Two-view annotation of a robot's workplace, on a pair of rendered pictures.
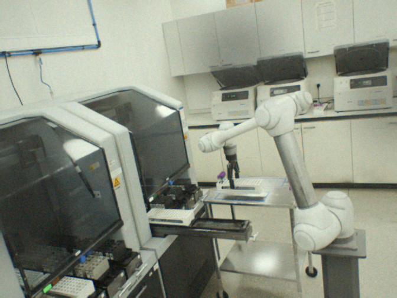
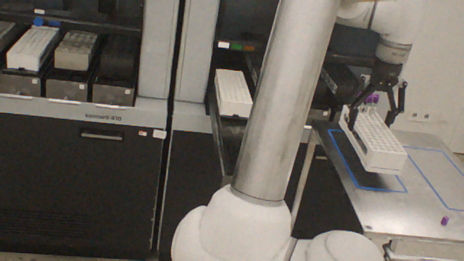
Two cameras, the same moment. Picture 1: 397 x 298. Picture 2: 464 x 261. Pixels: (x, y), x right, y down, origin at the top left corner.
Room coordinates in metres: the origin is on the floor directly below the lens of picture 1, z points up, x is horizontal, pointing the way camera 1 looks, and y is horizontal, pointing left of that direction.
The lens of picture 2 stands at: (1.02, -1.07, 1.49)
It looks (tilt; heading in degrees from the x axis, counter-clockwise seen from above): 26 degrees down; 54
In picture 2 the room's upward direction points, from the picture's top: 10 degrees clockwise
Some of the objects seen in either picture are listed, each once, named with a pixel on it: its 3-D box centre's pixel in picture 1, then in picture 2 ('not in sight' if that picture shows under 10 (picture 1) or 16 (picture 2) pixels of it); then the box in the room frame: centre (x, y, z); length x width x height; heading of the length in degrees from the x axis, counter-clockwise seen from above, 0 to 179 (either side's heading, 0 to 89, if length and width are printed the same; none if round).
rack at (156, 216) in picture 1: (169, 217); (231, 93); (1.96, 0.25, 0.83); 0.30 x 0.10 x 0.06; 64
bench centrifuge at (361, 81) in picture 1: (361, 74); not in sight; (3.80, -1.90, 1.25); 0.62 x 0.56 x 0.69; 153
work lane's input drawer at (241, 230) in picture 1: (197, 227); (234, 130); (1.88, 0.09, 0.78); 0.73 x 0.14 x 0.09; 64
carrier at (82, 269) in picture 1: (88, 266); (75, 54); (1.53, 0.64, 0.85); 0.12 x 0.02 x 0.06; 154
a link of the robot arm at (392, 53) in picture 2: (230, 149); (392, 50); (2.15, -0.20, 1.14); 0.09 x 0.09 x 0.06
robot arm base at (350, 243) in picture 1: (338, 233); not in sight; (1.64, -0.67, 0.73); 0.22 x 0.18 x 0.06; 154
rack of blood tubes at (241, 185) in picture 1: (240, 185); (370, 137); (2.13, -0.23, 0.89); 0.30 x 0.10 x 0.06; 62
